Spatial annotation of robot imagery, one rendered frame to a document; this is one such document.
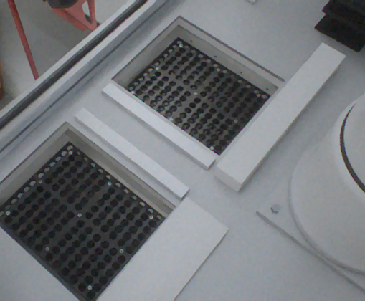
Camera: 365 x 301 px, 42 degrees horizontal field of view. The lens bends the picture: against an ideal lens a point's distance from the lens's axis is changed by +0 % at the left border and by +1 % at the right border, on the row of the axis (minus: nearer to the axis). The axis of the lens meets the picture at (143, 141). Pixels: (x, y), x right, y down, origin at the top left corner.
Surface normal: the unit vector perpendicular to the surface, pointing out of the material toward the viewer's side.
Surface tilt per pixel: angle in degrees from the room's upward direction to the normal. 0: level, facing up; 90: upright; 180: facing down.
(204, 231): 0
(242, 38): 0
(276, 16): 0
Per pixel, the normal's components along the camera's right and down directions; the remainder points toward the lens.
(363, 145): -0.97, 0.22
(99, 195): 0.00, -0.47
